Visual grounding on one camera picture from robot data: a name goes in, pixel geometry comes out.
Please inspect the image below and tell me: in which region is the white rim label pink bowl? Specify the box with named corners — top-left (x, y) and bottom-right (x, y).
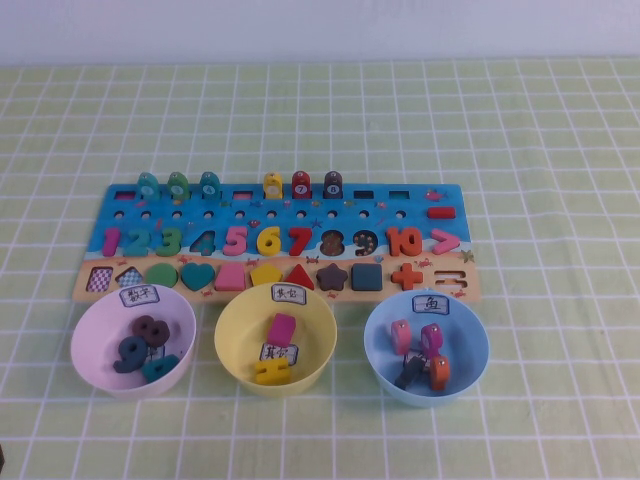
top-left (119, 287), bottom-right (161, 307)

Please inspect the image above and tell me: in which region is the white rim label yellow bowl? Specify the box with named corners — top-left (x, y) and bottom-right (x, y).
top-left (270, 283), bottom-right (307, 304)

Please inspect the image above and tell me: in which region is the pink greater-than sign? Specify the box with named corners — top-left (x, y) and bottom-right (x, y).
top-left (431, 228), bottom-right (460, 255)

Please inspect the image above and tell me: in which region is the brown star piece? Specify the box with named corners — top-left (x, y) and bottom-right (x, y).
top-left (316, 262), bottom-right (350, 291)

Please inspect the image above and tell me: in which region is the pink number five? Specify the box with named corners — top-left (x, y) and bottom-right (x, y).
top-left (223, 226), bottom-right (250, 255)

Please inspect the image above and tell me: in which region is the brown number eight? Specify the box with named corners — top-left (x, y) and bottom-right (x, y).
top-left (132, 314), bottom-right (174, 346)

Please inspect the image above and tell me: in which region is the orange number ten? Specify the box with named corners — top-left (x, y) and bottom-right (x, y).
top-left (387, 227), bottom-right (424, 257)

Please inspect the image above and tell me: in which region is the light blue plastic bowl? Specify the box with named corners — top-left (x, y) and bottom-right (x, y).
top-left (363, 288), bottom-right (490, 407)

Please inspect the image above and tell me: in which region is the orange fish piece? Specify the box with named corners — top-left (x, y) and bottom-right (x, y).
top-left (428, 353), bottom-right (453, 392)

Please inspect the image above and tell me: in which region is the magenta rectangle piece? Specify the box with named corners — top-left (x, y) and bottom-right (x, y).
top-left (267, 312), bottom-right (297, 346)

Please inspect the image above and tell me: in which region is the dark blue square piece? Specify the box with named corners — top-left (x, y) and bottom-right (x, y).
top-left (351, 262), bottom-right (384, 292)

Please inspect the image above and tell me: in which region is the teal heart piece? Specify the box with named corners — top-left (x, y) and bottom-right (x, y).
top-left (180, 262), bottom-right (216, 291)

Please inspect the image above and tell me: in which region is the brown fish piece eight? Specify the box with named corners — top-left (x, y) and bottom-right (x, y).
top-left (322, 171), bottom-right (344, 200)

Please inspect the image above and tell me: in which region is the yellow plastic bowl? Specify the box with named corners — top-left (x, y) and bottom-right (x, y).
top-left (214, 281), bottom-right (340, 399)

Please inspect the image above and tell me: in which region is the dark blue fish piece nine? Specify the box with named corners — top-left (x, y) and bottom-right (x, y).
top-left (394, 356), bottom-right (426, 391)

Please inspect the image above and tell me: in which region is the green circle piece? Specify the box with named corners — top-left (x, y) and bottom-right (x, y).
top-left (145, 263), bottom-right (180, 290)

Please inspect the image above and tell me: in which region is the green fish piece three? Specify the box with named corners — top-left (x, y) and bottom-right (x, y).
top-left (167, 171), bottom-right (190, 200)

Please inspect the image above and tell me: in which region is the dark blue number nine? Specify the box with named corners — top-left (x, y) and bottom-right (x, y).
top-left (113, 334), bottom-right (151, 374)

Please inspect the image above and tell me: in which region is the blue ocean puzzle board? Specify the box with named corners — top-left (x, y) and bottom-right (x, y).
top-left (71, 182), bottom-right (482, 304)

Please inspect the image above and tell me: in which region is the yellow pentagon piece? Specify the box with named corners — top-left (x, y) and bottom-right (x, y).
top-left (249, 262), bottom-right (285, 289)

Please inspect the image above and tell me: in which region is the pink trapezoid piece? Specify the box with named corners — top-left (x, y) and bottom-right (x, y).
top-left (215, 263), bottom-right (246, 291)

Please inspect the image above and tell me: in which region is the green number three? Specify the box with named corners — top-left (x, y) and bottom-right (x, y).
top-left (155, 227), bottom-right (182, 255)

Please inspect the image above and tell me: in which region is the orange plus sign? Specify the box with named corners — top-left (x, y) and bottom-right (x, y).
top-left (391, 263), bottom-right (424, 291)

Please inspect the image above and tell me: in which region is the white rim label blue bowl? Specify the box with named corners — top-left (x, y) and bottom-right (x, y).
top-left (411, 293), bottom-right (451, 316)

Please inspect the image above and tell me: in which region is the green checkered tablecloth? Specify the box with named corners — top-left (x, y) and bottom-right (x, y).
top-left (0, 55), bottom-right (640, 480)

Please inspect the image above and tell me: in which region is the red triangle piece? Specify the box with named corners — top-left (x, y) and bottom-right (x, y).
top-left (283, 262), bottom-right (316, 290)

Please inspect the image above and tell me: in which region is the teal number four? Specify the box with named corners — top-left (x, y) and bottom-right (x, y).
top-left (141, 353), bottom-right (181, 384)

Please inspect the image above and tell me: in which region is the yellow equals sign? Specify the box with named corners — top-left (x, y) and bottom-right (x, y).
top-left (253, 355), bottom-right (291, 385)

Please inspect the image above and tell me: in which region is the pink plastic bowl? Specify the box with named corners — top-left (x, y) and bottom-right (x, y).
top-left (69, 283), bottom-right (199, 400)

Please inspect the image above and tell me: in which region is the yellow fish piece six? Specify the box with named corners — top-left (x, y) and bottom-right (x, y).
top-left (262, 172), bottom-right (284, 200)

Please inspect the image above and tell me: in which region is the magenta fish piece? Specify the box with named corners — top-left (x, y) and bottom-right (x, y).
top-left (419, 322), bottom-right (445, 355)

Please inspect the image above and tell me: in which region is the teal fish piece four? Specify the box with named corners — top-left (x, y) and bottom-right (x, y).
top-left (198, 171), bottom-right (221, 199)

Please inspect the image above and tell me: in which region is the blue number two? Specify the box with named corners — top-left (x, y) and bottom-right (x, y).
top-left (124, 228), bottom-right (152, 256)

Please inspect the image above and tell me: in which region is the red fish piece seven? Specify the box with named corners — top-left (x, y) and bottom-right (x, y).
top-left (291, 170), bottom-right (313, 200)

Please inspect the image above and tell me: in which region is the pink fish piece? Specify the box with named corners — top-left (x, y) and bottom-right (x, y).
top-left (389, 319), bottom-right (413, 355)

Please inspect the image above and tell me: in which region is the yellow number six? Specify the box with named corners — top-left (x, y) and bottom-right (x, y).
top-left (256, 226), bottom-right (284, 256)

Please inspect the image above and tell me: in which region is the white inner label yellow bowl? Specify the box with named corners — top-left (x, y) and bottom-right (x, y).
top-left (259, 342), bottom-right (300, 362)

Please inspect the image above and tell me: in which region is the red number seven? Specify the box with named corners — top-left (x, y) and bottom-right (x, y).
top-left (287, 227), bottom-right (315, 256)

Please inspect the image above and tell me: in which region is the teal fish piece two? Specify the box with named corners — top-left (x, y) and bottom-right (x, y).
top-left (137, 171), bottom-right (160, 200)

